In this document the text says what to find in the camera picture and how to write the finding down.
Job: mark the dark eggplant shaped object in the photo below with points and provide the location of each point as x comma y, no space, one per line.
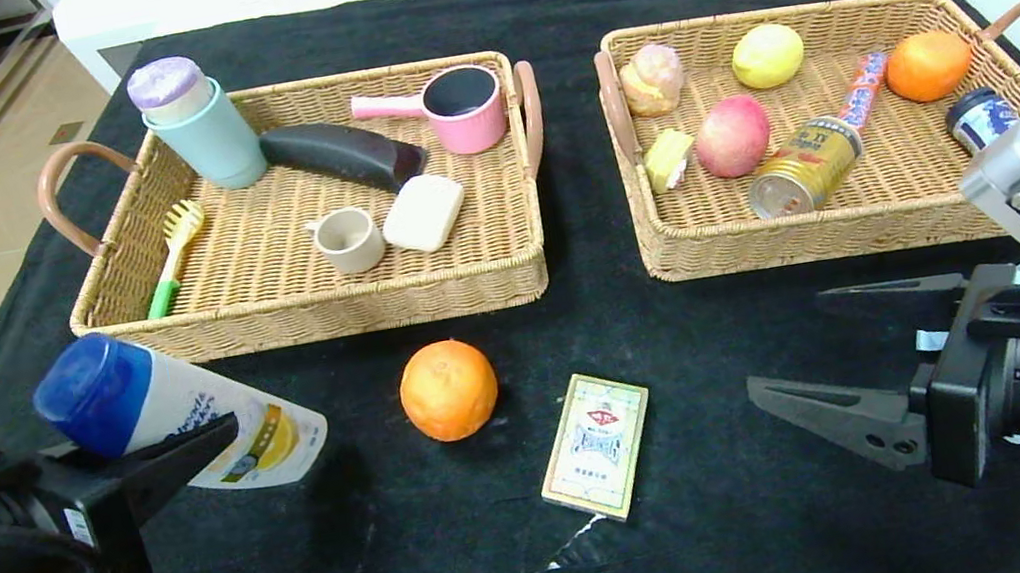
337,154

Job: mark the yellow lemon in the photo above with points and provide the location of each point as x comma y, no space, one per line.
767,56

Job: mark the brass floor socket cover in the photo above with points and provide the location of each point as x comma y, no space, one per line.
69,133

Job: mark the printed card box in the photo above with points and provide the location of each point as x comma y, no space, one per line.
595,446

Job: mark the pink frosted pastry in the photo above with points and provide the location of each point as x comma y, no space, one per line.
653,80

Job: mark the orange candy tube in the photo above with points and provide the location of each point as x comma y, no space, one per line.
864,87

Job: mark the pink toy saucepan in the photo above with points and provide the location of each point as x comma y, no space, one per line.
469,124

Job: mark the orange fruit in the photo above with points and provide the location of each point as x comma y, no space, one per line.
449,392
927,66

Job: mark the pink peach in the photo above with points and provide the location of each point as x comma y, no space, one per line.
732,137

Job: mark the cream soap bar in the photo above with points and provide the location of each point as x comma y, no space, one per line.
422,215

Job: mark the dark blue printed jar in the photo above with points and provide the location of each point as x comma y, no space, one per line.
981,120

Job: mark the small beige cup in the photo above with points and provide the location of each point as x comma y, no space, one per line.
356,247

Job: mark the yellow drink can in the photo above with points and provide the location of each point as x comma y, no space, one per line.
806,166

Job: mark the yellow cake slice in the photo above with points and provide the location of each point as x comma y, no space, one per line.
670,159

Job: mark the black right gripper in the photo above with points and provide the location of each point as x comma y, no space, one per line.
951,382

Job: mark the yellow green brush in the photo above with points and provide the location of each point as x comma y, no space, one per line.
181,227

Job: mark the white shampoo bottle blue cap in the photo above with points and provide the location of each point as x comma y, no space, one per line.
153,400

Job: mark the teal plastic cup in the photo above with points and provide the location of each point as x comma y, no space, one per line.
218,146

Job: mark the purple capped beige bottle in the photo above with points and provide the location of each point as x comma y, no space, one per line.
168,83

